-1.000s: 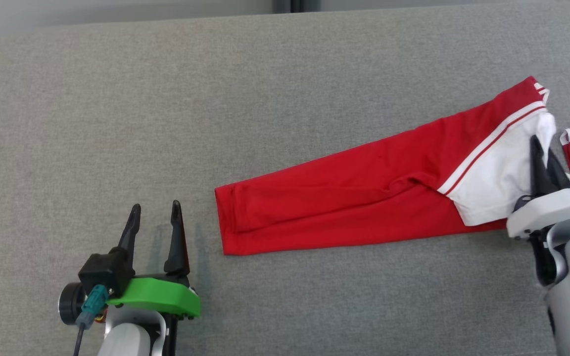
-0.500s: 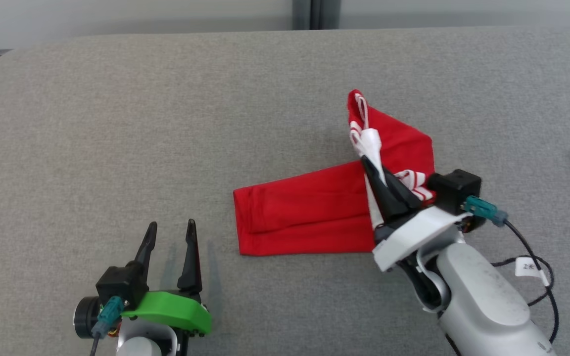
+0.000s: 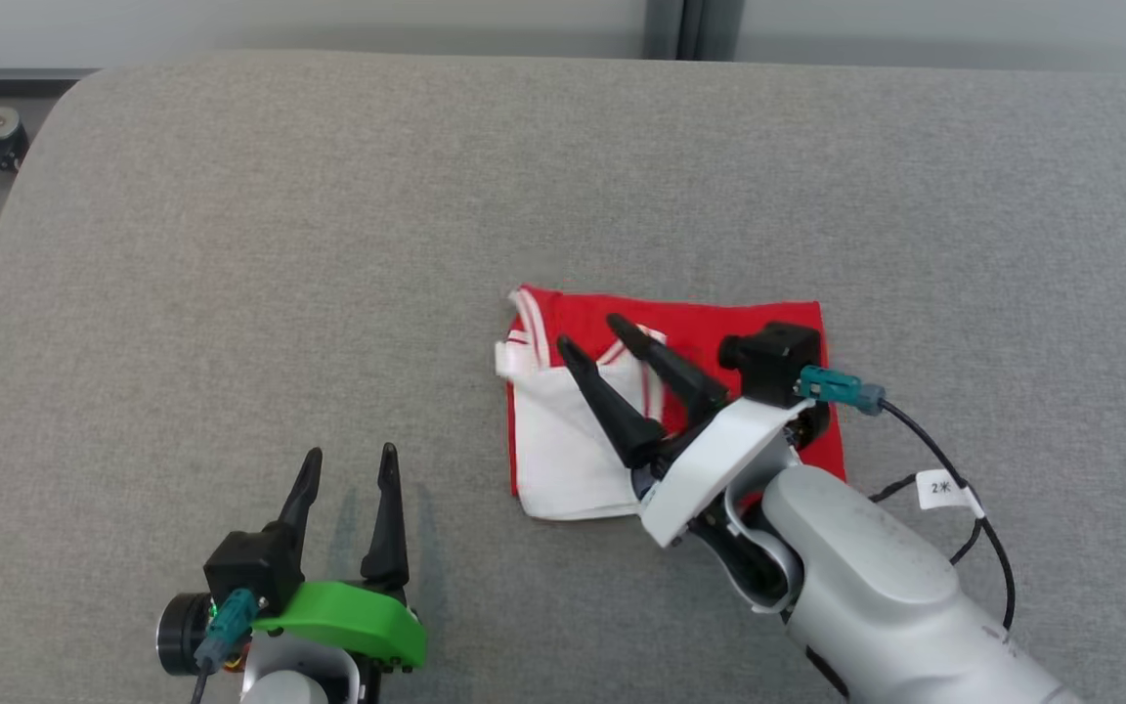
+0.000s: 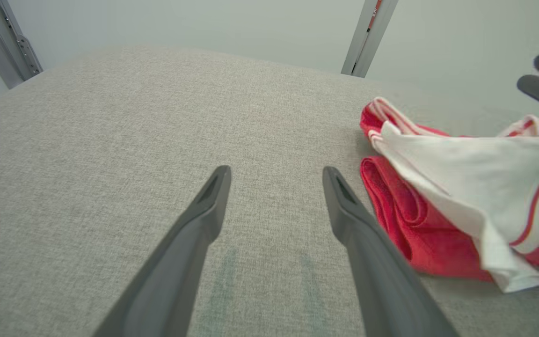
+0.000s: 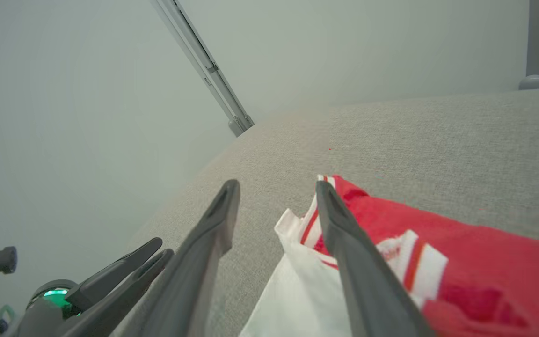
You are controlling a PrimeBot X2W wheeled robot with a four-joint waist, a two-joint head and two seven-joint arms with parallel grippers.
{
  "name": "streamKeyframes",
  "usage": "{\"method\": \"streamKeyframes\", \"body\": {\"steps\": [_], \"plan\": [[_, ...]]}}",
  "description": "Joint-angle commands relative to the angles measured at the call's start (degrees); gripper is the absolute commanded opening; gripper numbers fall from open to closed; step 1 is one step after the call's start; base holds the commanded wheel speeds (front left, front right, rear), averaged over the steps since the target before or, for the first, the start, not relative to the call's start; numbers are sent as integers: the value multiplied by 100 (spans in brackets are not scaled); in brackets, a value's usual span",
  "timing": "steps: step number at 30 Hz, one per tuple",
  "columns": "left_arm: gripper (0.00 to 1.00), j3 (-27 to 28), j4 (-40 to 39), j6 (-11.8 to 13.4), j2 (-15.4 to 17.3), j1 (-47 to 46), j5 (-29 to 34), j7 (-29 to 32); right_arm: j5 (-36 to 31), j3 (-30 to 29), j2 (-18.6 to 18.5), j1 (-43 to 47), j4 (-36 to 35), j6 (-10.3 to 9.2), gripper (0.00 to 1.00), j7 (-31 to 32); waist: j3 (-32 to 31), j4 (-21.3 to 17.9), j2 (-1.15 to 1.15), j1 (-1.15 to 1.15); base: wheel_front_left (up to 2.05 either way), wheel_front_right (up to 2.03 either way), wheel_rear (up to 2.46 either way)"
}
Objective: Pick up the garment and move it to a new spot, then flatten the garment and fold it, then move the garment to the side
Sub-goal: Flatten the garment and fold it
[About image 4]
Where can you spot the plain grey metal post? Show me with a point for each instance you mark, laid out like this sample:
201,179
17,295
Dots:
367,37

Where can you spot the grey fabric sofa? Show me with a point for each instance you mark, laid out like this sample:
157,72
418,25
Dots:
134,140

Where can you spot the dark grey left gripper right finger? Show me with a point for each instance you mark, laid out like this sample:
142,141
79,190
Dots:
382,281

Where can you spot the red shirt with white sleeves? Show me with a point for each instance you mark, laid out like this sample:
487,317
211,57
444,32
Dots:
461,173

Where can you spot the grey metal post with bracket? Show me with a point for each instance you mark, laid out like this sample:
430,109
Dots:
7,42

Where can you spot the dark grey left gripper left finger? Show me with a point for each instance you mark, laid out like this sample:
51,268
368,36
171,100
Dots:
171,281

